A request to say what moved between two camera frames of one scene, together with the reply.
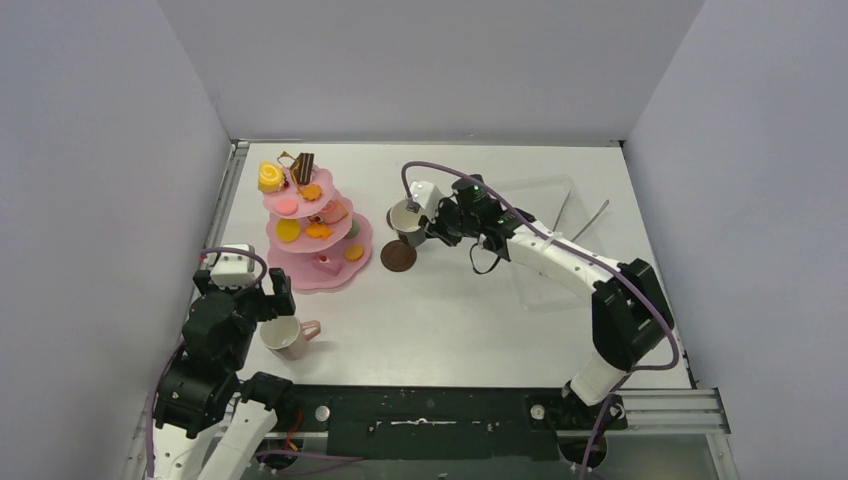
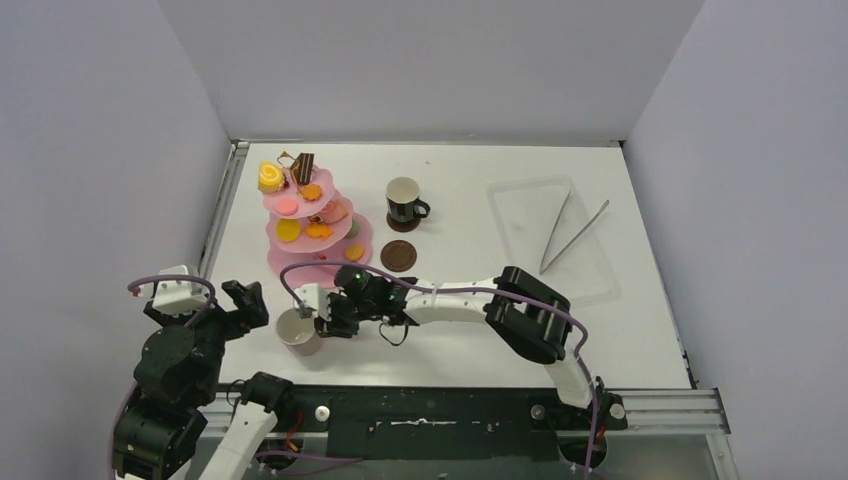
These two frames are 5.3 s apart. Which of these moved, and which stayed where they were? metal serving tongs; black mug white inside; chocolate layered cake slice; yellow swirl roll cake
Moved: black mug white inside
Stayed: chocolate layered cake slice; yellow swirl roll cake; metal serving tongs
